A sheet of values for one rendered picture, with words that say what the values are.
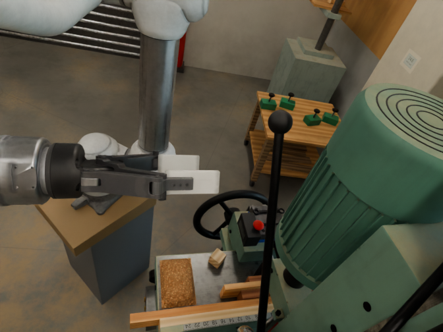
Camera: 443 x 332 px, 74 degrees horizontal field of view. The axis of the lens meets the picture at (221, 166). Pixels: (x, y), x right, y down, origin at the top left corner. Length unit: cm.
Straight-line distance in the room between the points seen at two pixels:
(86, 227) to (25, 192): 78
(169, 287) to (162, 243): 113
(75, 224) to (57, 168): 80
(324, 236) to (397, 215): 11
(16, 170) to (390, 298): 45
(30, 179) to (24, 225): 167
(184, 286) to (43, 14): 63
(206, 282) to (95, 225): 53
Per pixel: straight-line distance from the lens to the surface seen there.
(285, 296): 69
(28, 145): 43
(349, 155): 39
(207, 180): 38
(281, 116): 41
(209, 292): 82
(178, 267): 81
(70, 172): 41
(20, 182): 42
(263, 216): 86
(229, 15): 348
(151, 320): 75
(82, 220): 121
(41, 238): 201
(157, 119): 91
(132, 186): 35
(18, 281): 191
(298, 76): 281
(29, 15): 55
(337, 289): 46
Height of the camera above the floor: 165
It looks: 44 degrees down
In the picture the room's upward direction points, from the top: 17 degrees clockwise
